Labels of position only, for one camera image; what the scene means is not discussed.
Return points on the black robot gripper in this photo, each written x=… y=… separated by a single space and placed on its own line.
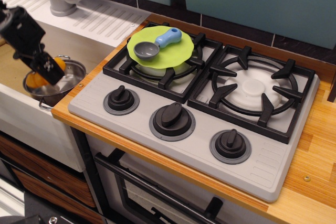
x=24 y=35

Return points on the wooden drawer fronts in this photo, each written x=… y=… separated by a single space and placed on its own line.
x=49 y=179

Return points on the grey spoon with blue handle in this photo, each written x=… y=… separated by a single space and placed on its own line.
x=149 y=50

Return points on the black left burner grate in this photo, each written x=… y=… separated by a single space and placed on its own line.
x=175 y=83

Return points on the white toy sink unit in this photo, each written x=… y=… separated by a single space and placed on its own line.
x=87 y=36

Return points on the black right stove knob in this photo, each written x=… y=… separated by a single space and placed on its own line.
x=230 y=147

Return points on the black burner grate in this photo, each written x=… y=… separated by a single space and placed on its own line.
x=175 y=83
x=265 y=95

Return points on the black stove knob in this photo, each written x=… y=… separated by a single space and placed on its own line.
x=121 y=101
x=172 y=122
x=230 y=147

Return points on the black left stove knob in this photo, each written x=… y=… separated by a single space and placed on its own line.
x=121 y=101

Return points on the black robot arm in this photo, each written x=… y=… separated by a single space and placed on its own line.
x=24 y=34

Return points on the stainless steel pot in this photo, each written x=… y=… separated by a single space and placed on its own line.
x=49 y=95

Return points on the orange plastic croissant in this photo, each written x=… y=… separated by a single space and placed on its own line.
x=35 y=80

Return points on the toy oven door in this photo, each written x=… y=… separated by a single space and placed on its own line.
x=151 y=210

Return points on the black middle stove knob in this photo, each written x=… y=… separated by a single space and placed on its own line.
x=172 y=122

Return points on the lime green plastic plate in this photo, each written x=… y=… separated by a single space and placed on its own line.
x=172 y=55

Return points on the black right burner grate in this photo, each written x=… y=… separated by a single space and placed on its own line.
x=265 y=95

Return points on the black oven door handle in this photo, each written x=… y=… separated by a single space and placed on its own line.
x=208 y=216

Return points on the grey toy stove top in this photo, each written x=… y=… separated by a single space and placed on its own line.
x=262 y=175

